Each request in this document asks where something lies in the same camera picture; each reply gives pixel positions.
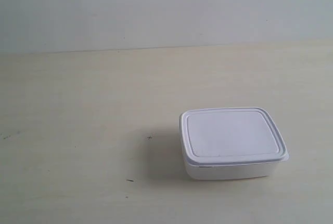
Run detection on white lidded plastic container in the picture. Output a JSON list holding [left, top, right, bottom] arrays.
[[179, 107, 289, 180]]

